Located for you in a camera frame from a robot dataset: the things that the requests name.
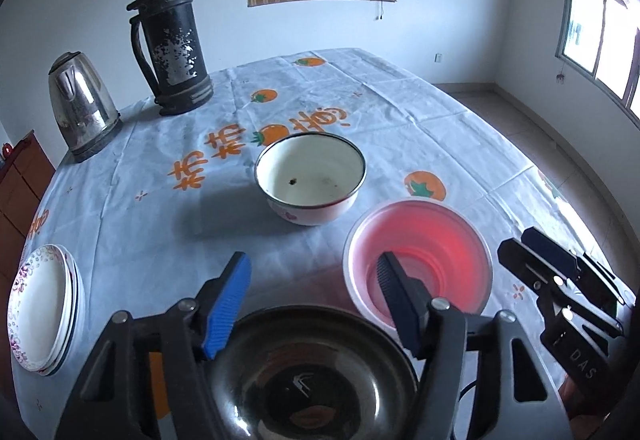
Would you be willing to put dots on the white enamel bowl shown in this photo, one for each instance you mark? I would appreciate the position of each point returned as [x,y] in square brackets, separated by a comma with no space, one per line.
[310,165]

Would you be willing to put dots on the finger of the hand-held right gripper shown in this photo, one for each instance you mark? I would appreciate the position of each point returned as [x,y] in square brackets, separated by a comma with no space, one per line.
[550,252]
[525,265]

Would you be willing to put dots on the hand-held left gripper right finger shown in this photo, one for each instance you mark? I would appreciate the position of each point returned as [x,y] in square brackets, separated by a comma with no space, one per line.
[395,300]

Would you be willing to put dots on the small red ornament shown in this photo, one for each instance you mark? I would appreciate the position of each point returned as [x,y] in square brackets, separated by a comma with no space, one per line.
[7,149]

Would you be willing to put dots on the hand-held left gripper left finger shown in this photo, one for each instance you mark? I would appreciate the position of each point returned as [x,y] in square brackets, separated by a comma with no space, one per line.
[227,305]

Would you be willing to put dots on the blue patterned plate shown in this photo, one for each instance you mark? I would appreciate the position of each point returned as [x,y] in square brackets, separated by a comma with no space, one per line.
[77,300]

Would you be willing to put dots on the window with white frame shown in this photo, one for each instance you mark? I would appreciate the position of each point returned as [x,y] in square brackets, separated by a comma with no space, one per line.
[600,30]

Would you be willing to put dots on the black worn thermos flask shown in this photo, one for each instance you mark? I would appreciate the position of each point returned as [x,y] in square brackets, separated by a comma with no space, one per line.
[172,45]

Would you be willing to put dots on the white plate with red flowers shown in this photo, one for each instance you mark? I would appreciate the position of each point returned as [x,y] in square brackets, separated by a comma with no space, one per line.
[71,315]

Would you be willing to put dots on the light blue printed tablecloth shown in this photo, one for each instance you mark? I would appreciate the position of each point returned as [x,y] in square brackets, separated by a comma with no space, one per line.
[150,220]

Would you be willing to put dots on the brown wooden sideboard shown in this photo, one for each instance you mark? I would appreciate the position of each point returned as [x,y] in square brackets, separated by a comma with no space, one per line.
[22,190]

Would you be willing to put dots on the white plate with purple flowers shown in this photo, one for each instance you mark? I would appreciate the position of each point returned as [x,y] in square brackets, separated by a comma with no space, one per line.
[37,305]

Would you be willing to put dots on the stainless steel bowl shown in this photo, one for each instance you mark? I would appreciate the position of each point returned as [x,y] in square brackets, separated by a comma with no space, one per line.
[310,360]

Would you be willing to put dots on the stainless steel electric kettle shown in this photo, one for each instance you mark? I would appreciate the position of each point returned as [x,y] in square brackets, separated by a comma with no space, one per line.
[80,110]

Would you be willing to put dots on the pink plastic bowl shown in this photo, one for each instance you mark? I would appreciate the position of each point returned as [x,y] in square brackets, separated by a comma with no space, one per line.
[430,230]

